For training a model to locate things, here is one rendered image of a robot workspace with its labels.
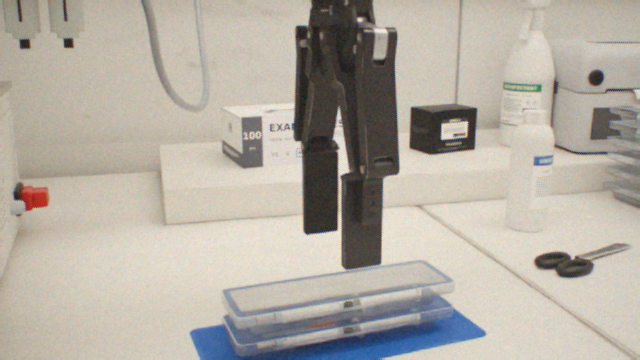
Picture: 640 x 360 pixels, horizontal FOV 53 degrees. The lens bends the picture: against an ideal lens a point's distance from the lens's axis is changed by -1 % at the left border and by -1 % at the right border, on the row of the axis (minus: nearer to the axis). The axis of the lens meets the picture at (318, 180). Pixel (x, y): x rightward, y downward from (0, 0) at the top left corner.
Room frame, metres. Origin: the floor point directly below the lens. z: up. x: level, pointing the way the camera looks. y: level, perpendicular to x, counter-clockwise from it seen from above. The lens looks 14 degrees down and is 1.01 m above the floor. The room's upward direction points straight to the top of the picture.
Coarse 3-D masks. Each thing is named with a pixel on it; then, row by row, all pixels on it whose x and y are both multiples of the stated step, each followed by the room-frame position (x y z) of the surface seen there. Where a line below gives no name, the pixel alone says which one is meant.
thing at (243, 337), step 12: (444, 300) 0.50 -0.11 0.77; (384, 312) 0.48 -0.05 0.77; (396, 312) 0.48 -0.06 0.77; (408, 312) 0.48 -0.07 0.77; (420, 312) 0.48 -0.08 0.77; (228, 324) 0.46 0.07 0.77; (324, 324) 0.46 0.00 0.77; (336, 324) 0.46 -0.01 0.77; (348, 324) 0.46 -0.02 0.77; (240, 336) 0.44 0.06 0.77; (252, 336) 0.44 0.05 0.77; (264, 336) 0.44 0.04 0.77; (276, 336) 0.44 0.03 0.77
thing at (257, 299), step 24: (408, 264) 0.53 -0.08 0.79; (240, 288) 0.48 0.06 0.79; (264, 288) 0.48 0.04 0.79; (288, 288) 0.48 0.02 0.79; (312, 288) 0.48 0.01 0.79; (336, 288) 0.48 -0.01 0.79; (360, 288) 0.48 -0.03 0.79; (384, 288) 0.48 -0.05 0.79; (408, 288) 0.48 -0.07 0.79; (240, 312) 0.43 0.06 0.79; (264, 312) 0.43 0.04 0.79
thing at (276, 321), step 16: (224, 288) 0.48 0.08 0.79; (416, 288) 0.48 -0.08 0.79; (432, 288) 0.48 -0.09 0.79; (448, 288) 0.49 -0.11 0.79; (224, 304) 0.46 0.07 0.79; (336, 304) 0.45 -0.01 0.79; (352, 304) 0.45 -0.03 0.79; (368, 304) 0.46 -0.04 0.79; (384, 304) 0.47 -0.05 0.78; (400, 304) 0.48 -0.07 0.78; (416, 304) 0.49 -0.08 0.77; (240, 320) 0.42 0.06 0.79; (256, 320) 0.43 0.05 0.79; (272, 320) 0.43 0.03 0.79; (288, 320) 0.44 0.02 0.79; (304, 320) 0.45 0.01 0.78; (320, 320) 0.46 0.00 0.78; (336, 320) 0.46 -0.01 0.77
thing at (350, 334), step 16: (224, 320) 0.46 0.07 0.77; (384, 320) 0.46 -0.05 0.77; (400, 320) 0.47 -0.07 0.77; (416, 320) 0.48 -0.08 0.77; (432, 320) 0.48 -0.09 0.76; (288, 336) 0.44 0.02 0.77; (304, 336) 0.44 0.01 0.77; (320, 336) 0.45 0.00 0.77; (336, 336) 0.45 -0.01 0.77; (352, 336) 0.46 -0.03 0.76; (368, 336) 0.47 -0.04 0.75; (240, 352) 0.42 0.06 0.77; (256, 352) 0.43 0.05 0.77; (272, 352) 0.44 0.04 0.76; (288, 352) 0.45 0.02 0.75
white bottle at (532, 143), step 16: (528, 112) 0.75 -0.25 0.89; (544, 112) 0.75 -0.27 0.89; (528, 128) 0.75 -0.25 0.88; (544, 128) 0.75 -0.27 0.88; (512, 144) 0.76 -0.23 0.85; (528, 144) 0.74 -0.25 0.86; (544, 144) 0.74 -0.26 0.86; (512, 160) 0.76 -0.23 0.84; (528, 160) 0.74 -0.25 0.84; (544, 160) 0.74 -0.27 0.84; (512, 176) 0.76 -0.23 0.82; (528, 176) 0.74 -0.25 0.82; (544, 176) 0.74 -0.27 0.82; (512, 192) 0.75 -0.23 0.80; (528, 192) 0.74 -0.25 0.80; (544, 192) 0.74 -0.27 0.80; (512, 208) 0.75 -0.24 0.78; (528, 208) 0.74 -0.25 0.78; (544, 208) 0.74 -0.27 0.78; (512, 224) 0.75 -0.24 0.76; (528, 224) 0.74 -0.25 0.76; (544, 224) 0.74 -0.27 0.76
